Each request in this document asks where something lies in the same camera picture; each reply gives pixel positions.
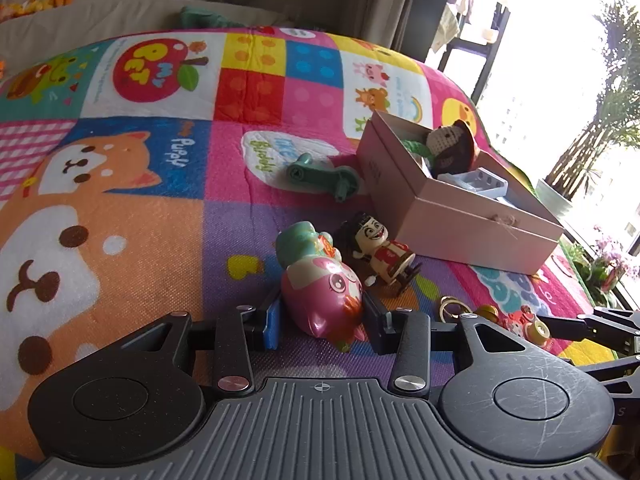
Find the pink cardboard box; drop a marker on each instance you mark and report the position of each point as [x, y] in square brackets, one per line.
[450, 225]

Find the pink owl toy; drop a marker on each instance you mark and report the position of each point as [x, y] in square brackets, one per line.
[320, 295]

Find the teal cat figurine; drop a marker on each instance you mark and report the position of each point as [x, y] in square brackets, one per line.
[302, 242]

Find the green plastic tool toy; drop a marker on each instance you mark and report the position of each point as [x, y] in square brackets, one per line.
[322, 175]

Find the hanging pale cloth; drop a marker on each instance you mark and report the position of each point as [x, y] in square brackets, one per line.
[445, 30]

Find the orange yellow plush toys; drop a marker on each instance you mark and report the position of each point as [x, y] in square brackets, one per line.
[40, 2]

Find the white plant pot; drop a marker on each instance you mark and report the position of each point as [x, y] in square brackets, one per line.
[552, 197]

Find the beige sofa cover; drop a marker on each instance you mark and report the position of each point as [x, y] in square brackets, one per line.
[125, 20]

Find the grey curtain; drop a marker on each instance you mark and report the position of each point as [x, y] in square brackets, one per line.
[410, 5]

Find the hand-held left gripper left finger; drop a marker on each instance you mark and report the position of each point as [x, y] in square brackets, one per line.
[272, 325]

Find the teal cloth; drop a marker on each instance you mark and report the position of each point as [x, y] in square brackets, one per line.
[210, 17]

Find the colourful cartoon play mat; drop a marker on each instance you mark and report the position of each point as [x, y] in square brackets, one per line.
[150, 170]

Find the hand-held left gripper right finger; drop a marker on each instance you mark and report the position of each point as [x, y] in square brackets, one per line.
[377, 327]

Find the black-haired red figurine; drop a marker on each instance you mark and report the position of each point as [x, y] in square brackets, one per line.
[385, 252]

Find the black metal chair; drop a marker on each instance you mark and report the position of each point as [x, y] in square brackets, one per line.
[480, 45]

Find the tall palm plant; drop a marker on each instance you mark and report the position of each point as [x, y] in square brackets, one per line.
[610, 110]

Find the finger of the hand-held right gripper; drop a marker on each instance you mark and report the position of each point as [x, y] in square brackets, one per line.
[590, 329]
[610, 367]

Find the brown green crochet doll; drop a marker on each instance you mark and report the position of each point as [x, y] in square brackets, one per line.
[447, 147]

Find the pink flowering potted plant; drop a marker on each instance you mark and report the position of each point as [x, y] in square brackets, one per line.
[612, 260]

